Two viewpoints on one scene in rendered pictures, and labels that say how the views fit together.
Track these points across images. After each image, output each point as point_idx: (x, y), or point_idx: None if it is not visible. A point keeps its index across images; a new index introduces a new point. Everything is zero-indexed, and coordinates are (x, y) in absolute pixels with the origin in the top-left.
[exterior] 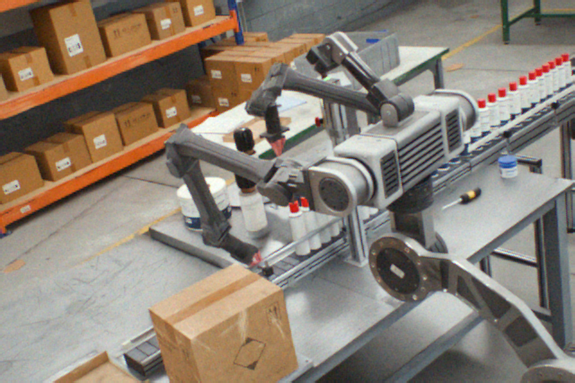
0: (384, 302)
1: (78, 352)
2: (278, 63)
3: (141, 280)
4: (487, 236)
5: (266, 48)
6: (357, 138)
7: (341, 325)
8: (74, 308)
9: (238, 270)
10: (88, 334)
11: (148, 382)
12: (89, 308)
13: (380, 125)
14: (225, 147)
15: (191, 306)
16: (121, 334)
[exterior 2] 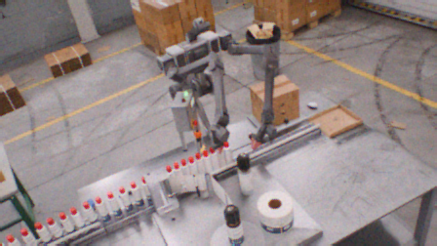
0: (210, 138)
1: (346, 145)
2: (212, 60)
3: (323, 187)
4: (146, 163)
5: None
6: (209, 36)
7: (230, 132)
8: (360, 176)
9: (262, 97)
10: (345, 155)
11: (308, 118)
12: (350, 173)
13: (198, 41)
14: (252, 46)
15: (282, 85)
16: (327, 151)
